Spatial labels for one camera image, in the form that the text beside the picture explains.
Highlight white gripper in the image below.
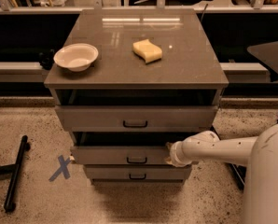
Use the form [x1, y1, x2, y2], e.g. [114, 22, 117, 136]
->
[164, 141, 186, 167]

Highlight grey drawer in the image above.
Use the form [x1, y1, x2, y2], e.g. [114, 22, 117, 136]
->
[55, 105, 217, 133]
[84, 165, 191, 181]
[71, 133, 193, 165]

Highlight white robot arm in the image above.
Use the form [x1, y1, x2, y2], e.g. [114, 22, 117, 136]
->
[165, 124, 278, 224]

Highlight grey top drawer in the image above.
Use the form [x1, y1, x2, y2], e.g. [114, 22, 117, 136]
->
[55, 105, 217, 133]

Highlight grey drawer cabinet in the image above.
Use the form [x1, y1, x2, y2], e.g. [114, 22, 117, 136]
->
[44, 8, 229, 185]

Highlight grey bottom drawer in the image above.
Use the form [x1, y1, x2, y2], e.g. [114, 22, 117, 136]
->
[84, 165, 191, 181]

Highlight yellow sponge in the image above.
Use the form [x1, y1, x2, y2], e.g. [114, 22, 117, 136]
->
[132, 39, 162, 63]

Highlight blue tape cross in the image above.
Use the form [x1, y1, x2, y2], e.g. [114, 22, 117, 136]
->
[49, 155, 71, 182]

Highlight dark round table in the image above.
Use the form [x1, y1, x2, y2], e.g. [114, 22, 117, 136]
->
[247, 41, 278, 75]

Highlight white bowl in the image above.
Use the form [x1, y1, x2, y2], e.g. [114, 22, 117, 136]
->
[54, 43, 99, 72]

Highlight small black object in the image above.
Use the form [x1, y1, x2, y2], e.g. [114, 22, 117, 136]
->
[39, 49, 55, 70]

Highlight black stand leg left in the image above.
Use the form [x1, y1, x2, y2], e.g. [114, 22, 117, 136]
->
[0, 135, 30, 213]

